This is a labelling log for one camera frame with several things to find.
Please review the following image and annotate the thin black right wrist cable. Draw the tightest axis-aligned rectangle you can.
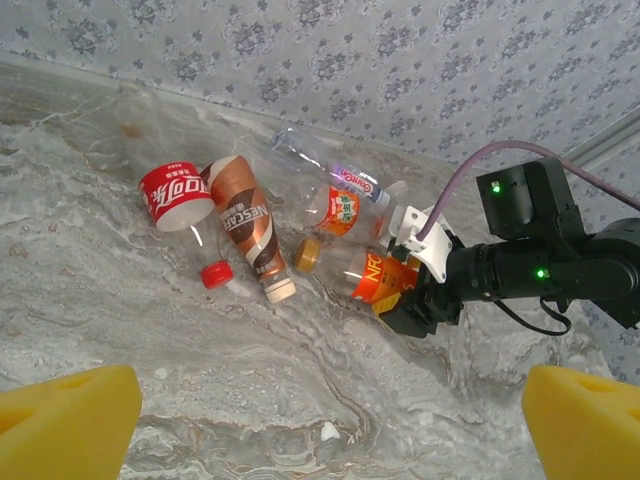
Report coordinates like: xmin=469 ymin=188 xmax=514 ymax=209
xmin=492 ymin=297 xmax=572 ymax=337

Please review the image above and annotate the aluminium right rear frame post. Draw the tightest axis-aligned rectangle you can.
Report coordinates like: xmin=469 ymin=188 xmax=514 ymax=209
xmin=562 ymin=107 xmax=640 ymax=169

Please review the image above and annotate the brown Nescafe bottle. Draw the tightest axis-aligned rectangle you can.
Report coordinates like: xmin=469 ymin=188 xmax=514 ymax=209
xmin=199 ymin=154 xmax=296 ymax=305

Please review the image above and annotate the orange NFC juice bottle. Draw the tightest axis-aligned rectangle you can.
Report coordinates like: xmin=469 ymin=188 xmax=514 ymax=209
xmin=293 ymin=237 xmax=424 ymax=319

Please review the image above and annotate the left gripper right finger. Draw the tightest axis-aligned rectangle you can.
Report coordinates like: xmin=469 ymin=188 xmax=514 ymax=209
xmin=521 ymin=364 xmax=640 ymax=480

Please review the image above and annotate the clear bottle purple label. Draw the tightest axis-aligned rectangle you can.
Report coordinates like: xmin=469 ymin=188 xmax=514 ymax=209
xmin=269 ymin=127 xmax=392 ymax=211

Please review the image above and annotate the small bottle orange star label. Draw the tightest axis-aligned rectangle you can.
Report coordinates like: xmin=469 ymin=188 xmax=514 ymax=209
xmin=303 ymin=182 xmax=396 ymax=241

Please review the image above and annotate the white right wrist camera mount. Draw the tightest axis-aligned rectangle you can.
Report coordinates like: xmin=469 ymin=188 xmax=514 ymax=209
xmin=382 ymin=204 xmax=459 ymax=284

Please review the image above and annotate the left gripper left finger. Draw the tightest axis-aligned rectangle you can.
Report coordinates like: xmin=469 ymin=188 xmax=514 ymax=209
xmin=0 ymin=364 xmax=144 ymax=480

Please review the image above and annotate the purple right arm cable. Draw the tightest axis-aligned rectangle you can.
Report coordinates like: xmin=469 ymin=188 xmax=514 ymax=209
xmin=422 ymin=139 xmax=640 ymax=241

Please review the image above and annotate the red Coca-Cola label bottle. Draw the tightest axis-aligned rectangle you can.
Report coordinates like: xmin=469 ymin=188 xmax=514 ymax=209
xmin=97 ymin=82 xmax=236 ymax=291

